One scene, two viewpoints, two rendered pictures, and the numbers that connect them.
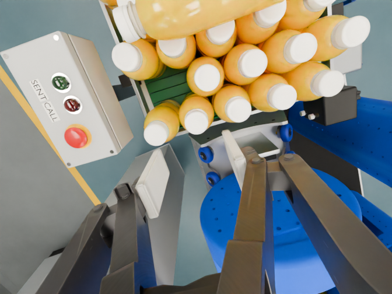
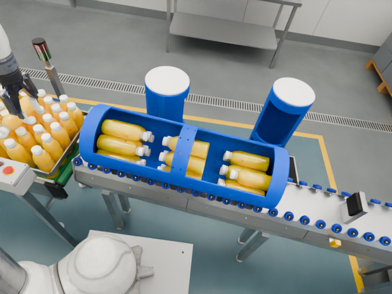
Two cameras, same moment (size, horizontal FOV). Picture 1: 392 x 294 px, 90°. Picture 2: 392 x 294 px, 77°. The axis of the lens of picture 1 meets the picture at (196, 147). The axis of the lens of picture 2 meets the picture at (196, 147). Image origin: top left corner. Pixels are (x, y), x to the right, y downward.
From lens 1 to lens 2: 1.16 m
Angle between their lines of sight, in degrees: 48
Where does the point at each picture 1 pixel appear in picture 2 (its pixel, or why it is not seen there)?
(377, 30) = not seen: hidden behind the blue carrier
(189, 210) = not seen: outside the picture
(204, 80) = (37, 128)
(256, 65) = (47, 116)
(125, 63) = (10, 142)
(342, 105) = not seen: hidden behind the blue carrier
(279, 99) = (62, 115)
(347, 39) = (63, 98)
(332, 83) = (70, 104)
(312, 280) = (96, 112)
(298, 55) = (55, 108)
